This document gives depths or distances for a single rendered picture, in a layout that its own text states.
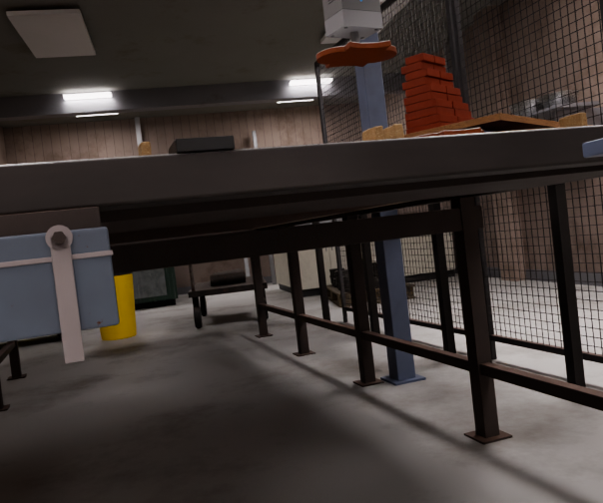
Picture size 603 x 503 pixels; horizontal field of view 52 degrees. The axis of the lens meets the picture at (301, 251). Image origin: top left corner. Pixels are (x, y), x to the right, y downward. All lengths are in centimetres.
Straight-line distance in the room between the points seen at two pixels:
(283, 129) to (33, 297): 1038
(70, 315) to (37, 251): 8
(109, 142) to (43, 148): 103
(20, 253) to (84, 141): 1016
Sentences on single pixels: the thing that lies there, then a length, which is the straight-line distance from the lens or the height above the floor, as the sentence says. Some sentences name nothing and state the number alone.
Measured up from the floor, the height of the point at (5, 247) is 82.
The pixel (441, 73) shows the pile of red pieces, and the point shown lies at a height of 126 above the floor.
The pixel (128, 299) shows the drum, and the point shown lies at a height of 36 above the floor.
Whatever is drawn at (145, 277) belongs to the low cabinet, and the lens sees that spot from 886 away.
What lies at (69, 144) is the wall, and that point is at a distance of 1095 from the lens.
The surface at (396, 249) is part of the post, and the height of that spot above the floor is 66.
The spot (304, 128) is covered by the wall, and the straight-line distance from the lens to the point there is 1116.
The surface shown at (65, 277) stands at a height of 77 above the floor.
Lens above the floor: 79
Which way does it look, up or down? 2 degrees down
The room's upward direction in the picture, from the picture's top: 7 degrees counter-clockwise
